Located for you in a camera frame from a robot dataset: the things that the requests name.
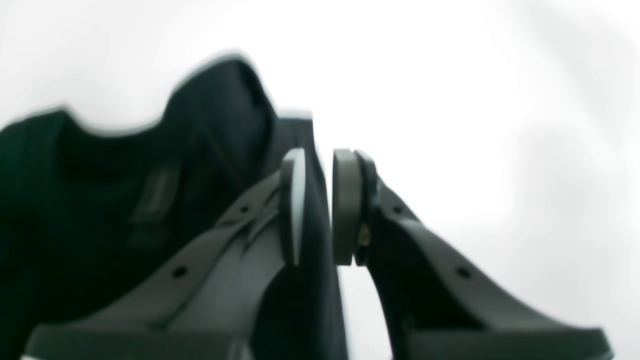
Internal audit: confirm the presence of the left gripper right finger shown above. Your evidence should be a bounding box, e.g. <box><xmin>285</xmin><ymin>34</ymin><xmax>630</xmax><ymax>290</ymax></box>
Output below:
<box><xmin>332</xmin><ymin>149</ymin><xmax>614</xmax><ymax>360</ymax></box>

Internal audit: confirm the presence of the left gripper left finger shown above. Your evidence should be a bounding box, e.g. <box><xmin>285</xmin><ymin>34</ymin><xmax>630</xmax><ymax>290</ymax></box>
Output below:
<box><xmin>22</xmin><ymin>148</ymin><xmax>307</xmax><ymax>360</ymax></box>

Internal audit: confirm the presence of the black t-shirt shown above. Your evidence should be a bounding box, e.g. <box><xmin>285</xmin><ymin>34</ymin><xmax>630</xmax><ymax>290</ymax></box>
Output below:
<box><xmin>1</xmin><ymin>55</ymin><xmax>349</xmax><ymax>360</ymax></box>

